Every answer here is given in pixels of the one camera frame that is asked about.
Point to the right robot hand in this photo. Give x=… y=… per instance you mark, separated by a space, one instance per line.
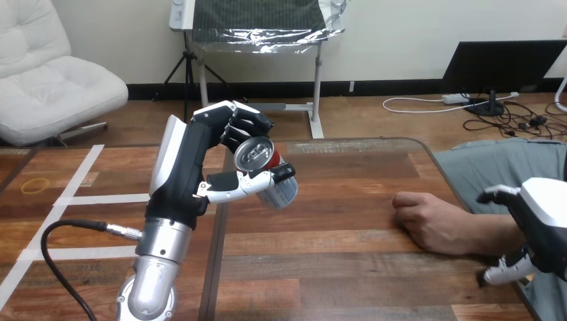
x=542 y=221

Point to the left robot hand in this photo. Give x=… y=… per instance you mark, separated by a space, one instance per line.
x=179 y=177

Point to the person's hand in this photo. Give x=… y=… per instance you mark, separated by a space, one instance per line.
x=427 y=223

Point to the red and white drink can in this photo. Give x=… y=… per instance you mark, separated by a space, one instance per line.
x=270 y=177

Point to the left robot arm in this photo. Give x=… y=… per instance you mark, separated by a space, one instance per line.
x=155 y=270

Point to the person's forearm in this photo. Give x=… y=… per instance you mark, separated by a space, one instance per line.
x=498 y=235

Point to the person's body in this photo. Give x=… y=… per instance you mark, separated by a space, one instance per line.
x=496 y=170

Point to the black tripod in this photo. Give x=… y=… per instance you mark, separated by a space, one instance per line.
x=189 y=75

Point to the white desk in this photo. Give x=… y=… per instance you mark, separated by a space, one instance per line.
x=261 y=88

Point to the white power strip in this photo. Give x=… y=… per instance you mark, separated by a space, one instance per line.
x=456 y=98

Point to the dark screen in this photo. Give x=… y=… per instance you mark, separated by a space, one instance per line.
x=498 y=66

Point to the white cushioned chair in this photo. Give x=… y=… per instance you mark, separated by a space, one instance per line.
x=48 y=79

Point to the foil sheet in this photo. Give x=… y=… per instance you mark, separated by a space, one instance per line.
x=265 y=24

